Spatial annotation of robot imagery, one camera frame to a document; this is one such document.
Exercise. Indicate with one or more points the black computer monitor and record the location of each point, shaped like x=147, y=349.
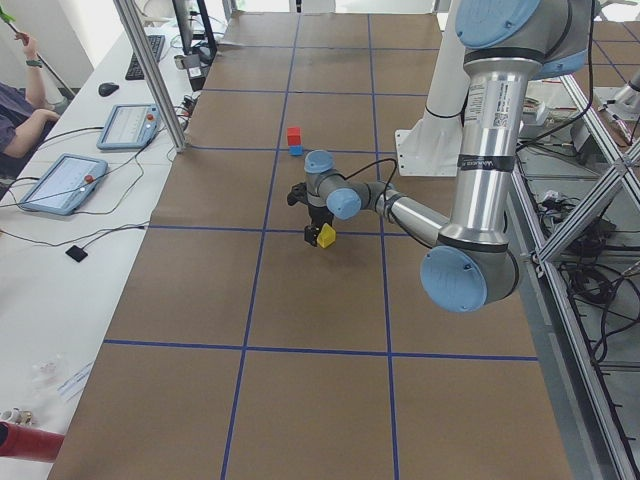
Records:
x=195, y=30

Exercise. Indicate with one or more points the small black square pad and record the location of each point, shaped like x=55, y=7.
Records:
x=76, y=253

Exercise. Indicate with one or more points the near teach pendant tablet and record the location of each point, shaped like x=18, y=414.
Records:
x=66, y=185

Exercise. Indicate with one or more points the far teach pendant tablet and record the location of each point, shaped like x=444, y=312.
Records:
x=129, y=126

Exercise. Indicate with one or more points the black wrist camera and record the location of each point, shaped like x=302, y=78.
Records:
x=297, y=194

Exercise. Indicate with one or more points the aluminium frame post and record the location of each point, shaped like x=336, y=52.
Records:
x=141, y=47

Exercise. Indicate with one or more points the red foam cube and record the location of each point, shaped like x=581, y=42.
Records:
x=294, y=136

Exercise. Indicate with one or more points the red fire extinguisher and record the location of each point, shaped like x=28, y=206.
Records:
x=26, y=443

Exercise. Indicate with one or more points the black computer mouse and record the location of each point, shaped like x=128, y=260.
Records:
x=107, y=88

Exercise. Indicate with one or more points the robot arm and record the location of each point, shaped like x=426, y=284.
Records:
x=506, y=45

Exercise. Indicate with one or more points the person in dark shirt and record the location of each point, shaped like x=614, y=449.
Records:
x=26, y=115

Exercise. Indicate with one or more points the blue foam cube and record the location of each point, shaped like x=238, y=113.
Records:
x=296, y=150

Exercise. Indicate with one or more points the teach pendant tablet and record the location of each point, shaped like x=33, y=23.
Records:
x=66, y=185
x=129, y=126

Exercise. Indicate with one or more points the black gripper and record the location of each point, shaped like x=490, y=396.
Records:
x=318, y=216

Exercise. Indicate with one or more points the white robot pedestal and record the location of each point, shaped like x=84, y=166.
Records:
x=432, y=146

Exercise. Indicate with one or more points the yellow foam cube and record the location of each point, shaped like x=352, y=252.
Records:
x=326, y=236

